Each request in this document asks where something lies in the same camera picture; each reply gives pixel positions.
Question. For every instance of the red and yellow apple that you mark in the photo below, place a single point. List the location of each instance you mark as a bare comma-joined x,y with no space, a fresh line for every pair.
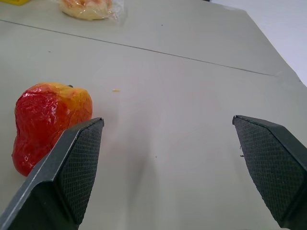
48,119

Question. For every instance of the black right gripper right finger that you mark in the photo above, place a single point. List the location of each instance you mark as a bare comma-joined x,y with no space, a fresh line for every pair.
271,163

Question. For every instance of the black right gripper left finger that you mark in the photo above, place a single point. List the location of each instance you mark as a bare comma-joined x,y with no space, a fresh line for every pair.
64,172

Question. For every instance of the yellow object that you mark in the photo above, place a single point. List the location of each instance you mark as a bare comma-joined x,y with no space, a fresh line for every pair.
14,2

